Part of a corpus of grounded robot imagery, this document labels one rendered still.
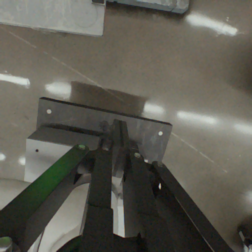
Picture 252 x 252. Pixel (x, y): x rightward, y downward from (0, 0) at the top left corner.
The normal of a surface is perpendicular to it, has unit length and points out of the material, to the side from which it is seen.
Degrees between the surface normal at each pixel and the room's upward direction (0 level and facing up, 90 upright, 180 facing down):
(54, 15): 0
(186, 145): 0
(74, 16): 0
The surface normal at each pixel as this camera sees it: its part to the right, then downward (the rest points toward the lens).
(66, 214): 0.18, -0.77
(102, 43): 0.07, 0.30
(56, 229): -0.07, -0.44
